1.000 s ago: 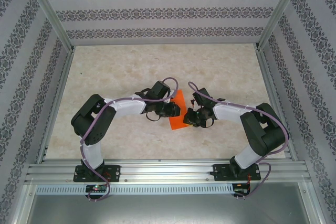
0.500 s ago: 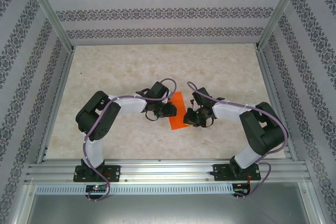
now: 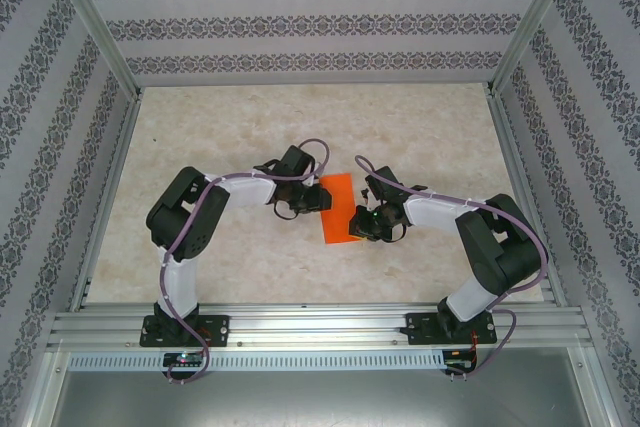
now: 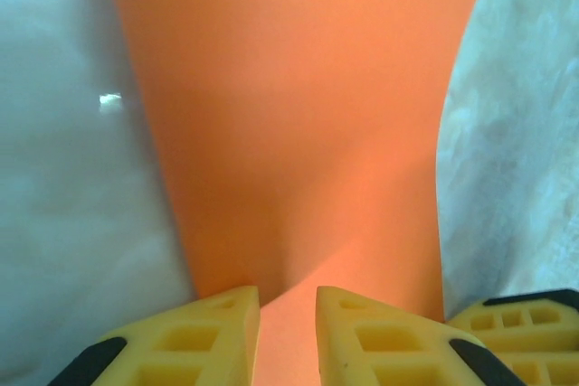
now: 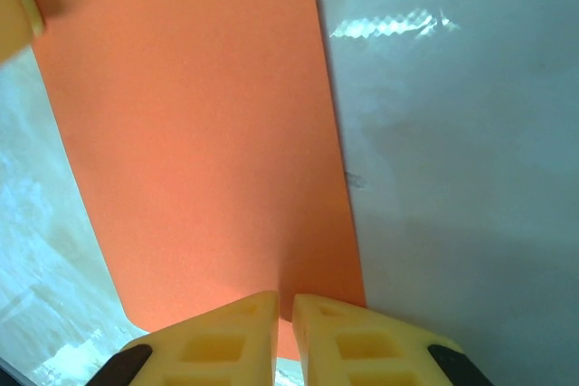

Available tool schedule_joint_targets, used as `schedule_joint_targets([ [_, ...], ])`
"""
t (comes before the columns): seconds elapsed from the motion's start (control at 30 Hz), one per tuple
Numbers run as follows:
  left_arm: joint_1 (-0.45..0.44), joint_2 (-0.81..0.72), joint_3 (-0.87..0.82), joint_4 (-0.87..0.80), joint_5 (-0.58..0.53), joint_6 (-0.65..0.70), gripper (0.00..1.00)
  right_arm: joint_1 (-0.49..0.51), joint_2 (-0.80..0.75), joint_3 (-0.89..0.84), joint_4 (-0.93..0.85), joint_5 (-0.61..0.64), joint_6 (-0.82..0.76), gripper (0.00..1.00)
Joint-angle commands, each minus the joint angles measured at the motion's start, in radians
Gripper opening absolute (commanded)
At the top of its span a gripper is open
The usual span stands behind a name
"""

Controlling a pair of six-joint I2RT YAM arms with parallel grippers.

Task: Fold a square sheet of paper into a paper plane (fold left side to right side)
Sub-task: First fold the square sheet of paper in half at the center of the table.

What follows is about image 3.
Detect orange square paper sheet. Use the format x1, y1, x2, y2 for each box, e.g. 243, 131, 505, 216
317, 172, 362, 246

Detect grey sheet metal tray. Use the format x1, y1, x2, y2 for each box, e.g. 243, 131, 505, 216
44, 346, 614, 427

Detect small circuit board green light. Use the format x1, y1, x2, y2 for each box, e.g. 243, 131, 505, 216
163, 352, 205, 368

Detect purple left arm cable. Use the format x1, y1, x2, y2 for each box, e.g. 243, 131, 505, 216
158, 139, 332, 386

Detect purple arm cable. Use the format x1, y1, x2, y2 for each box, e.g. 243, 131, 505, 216
158, 139, 332, 386
353, 154, 551, 382

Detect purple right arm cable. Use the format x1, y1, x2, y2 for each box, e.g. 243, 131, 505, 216
353, 154, 551, 382

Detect long aluminium mounting rail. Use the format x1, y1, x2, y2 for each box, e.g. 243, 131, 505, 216
47, 302, 594, 348

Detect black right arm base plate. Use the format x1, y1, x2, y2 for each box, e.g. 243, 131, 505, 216
405, 311, 499, 347

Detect slotted grey cable duct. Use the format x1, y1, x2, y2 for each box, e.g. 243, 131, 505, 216
67, 349, 446, 372

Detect aluminium side floor rail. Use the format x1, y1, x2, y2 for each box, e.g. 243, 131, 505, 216
67, 89, 144, 311
487, 86, 569, 308

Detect small circuit board red wires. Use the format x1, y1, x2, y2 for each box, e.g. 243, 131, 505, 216
446, 350, 476, 371

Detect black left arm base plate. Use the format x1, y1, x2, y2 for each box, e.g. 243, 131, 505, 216
138, 314, 231, 348

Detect aluminium frame post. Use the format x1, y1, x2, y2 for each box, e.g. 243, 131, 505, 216
485, 0, 585, 98
40, 0, 144, 101

